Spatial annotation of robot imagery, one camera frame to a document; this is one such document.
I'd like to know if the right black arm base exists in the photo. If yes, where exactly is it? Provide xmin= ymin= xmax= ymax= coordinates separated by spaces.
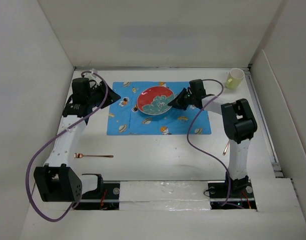
xmin=204 ymin=181 xmax=257 ymax=210

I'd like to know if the pale yellow mug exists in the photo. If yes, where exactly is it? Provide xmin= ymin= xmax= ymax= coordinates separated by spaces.
xmin=225 ymin=68 xmax=245 ymax=90

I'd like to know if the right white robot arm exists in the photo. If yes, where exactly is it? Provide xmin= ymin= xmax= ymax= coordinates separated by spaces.
xmin=168 ymin=79 xmax=257 ymax=197

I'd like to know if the red and teal plate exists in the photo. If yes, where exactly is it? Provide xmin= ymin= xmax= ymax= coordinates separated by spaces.
xmin=136 ymin=86 xmax=175 ymax=116

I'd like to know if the blue space-print cloth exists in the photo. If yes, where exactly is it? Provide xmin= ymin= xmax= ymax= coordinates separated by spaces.
xmin=107 ymin=81 xmax=199 ymax=136

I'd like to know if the copper fork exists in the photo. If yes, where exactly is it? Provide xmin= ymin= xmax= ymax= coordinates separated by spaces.
xmin=74 ymin=153 xmax=114 ymax=159

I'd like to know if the copper spoon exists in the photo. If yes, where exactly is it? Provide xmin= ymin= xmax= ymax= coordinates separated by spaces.
xmin=222 ymin=142 xmax=229 ymax=156

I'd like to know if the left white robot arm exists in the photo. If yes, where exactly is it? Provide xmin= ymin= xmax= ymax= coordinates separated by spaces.
xmin=34 ymin=77 xmax=121 ymax=202

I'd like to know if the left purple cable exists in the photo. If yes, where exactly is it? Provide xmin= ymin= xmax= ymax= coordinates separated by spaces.
xmin=26 ymin=70 xmax=110 ymax=223

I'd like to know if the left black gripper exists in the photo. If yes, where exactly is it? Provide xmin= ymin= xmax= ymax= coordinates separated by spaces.
xmin=87 ymin=80 xmax=120 ymax=109

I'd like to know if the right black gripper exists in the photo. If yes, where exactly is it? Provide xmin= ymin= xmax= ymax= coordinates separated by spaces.
xmin=167 ymin=88 xmax=196 ymax=111

